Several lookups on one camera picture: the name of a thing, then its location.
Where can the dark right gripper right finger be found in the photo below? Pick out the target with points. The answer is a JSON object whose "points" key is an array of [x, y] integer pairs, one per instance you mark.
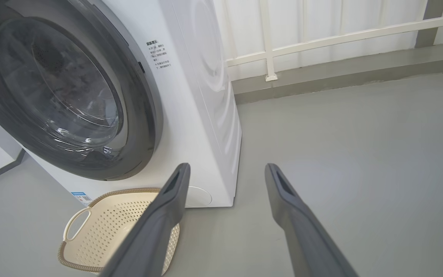
{"points": [[306, 238]]}

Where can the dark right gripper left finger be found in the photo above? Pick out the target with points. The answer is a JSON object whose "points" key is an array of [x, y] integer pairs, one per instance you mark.
{"points": [[152, 238]]}

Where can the washing machine door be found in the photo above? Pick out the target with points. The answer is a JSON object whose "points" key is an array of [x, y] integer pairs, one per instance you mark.
{"points": [[140, 115]]}

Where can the white front-load washing machine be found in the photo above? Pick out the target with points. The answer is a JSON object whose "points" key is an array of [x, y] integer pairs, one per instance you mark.
{"points": [[198, 115]]}

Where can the cream perforated laundry basket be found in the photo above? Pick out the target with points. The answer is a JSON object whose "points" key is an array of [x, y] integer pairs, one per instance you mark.
{"points": [[106, 231]]}

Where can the round drain filter cover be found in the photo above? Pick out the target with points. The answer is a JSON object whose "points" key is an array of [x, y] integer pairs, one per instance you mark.
{"points": [[200, 196]]}

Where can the blue energy label sticker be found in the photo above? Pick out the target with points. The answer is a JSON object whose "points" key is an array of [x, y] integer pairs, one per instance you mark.
{"points": [[81, 197]]}

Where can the printed warning text label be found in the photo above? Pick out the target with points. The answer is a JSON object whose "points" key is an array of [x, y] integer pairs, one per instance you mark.
{"points": [[159, 54]]}

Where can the white metal railing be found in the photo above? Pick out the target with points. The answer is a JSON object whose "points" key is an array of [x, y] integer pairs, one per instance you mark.
{"points": [[321, 40]]}

